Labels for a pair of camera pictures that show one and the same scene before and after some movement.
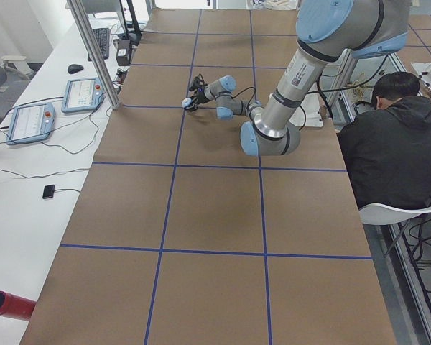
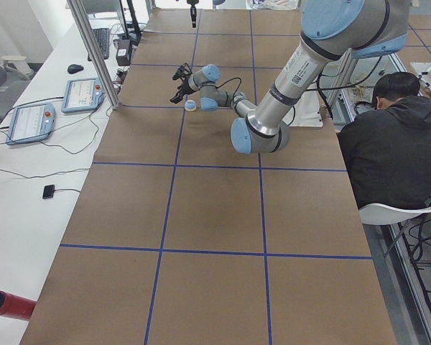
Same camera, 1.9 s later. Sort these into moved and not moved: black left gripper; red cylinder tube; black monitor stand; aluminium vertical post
Moved: black left gripper
Not moved: black monitor stand; aluminium vertical post; red cylinder tube
